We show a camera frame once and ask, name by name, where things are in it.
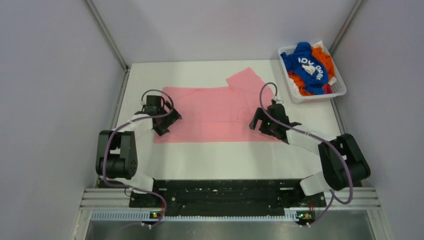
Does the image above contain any pink t-shirt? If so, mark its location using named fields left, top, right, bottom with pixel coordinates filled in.
left=153, top=68, right=277, bottom=144

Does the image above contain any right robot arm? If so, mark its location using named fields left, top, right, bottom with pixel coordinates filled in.
left=249, top=102, right=371, bottom=206

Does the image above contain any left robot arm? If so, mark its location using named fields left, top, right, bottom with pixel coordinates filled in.
left=95, top=91, right=182, bottom=210

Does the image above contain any blue printed t-shirt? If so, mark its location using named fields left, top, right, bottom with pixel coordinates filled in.
left=280, top=42, right=330, bottom=96

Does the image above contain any red t-shirt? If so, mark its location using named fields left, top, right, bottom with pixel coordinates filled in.
left=322, top=84, right=333, bottom=95

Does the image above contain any white plastic basket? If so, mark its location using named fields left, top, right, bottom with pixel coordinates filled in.
left=277, top=41, right=347, bottom=104

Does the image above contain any orange t-shirt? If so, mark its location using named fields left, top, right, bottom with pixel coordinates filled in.
left=292, top=46, right=337, bottom=95

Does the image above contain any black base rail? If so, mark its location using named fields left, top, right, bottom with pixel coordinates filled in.
left=128, top=179, right=329, bottom=219

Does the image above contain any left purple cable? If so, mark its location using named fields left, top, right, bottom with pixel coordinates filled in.
left=101, top=89, right=175, bottom=229

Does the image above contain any purple cable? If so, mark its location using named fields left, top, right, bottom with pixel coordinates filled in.
left=258, top=82, right=355, bottom=228
left=101, top=89, right=175, bottom=229

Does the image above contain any white slotted cable duct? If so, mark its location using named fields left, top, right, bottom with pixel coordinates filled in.
left=90, top=210, right=313, bottom=223

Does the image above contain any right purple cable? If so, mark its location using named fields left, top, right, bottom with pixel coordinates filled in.
left=258, top=82, right=355, bottom=228

